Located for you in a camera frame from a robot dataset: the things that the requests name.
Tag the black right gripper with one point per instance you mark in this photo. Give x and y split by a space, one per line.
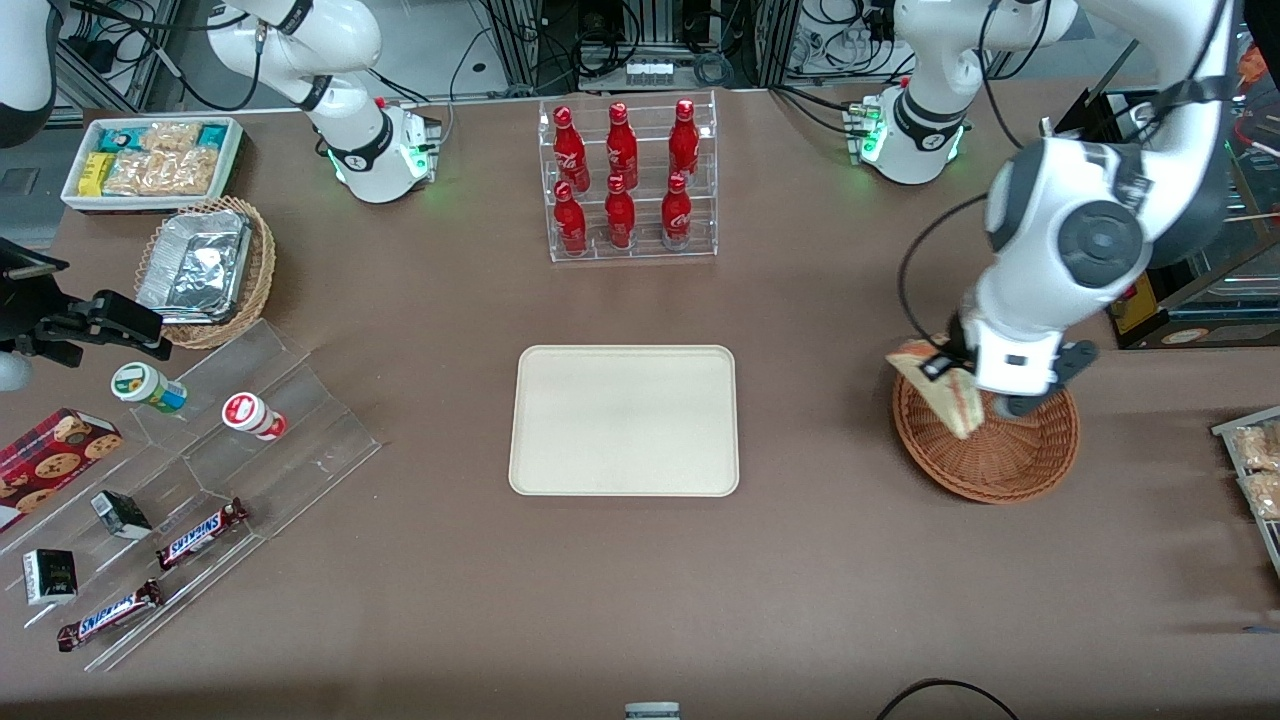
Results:
28 308

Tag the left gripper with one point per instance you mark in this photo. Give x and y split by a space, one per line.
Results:
957 352

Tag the triangular sandwich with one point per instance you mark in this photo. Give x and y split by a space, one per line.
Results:
955 405

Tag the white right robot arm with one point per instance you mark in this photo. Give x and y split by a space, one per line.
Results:
350 45

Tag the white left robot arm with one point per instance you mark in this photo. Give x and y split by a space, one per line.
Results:
1080 240

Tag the round brown wicker basket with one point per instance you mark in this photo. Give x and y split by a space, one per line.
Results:
1000 460

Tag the silver foil tray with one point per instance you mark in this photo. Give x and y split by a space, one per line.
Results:
195 265

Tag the light tan wicker basket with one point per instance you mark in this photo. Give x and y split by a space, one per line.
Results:
260 270

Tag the metal tray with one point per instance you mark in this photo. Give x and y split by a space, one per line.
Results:
1270 545

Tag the beige rectangular plastic tray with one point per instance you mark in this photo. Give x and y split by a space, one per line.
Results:
625 420

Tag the green lid cup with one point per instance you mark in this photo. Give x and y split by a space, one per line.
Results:
145 386

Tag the white snack bin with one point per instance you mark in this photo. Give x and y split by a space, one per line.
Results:
75 200

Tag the yellow snack packet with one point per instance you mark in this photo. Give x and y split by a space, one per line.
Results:
95 173

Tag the large clear cracker bag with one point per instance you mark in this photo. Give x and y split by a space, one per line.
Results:
165 172

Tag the red lid cup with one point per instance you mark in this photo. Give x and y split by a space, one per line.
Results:
250 414

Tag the red cookie box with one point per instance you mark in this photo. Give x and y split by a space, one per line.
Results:
55 460

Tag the teal snack packet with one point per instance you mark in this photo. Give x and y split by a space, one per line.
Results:
212 134
118 138

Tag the small clear cracker bag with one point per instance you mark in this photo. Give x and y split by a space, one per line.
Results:
170 136

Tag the small black box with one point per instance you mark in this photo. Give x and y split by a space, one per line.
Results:
50 577
120 514

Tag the clear acrylic tiered stand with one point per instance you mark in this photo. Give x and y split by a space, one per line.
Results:
300 450

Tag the brown snickers bar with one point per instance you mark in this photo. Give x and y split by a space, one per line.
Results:
108 615
200 533

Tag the black display warmer machine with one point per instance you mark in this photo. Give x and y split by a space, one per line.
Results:
1240 290

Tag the clear bagged snack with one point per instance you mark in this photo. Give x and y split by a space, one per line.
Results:
1258 447
1265 495

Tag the red cola bottle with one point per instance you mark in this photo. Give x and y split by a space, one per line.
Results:
677 214
569 150
570 222
621 148
684 142
620 218

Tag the clear acrylic bottle rack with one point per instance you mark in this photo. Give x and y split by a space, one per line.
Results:
640 255

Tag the white power strip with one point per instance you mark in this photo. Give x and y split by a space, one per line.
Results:
650 72

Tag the small grey device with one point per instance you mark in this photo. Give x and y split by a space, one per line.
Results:
652 712

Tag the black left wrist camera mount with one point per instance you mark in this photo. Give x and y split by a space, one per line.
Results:
1078 360

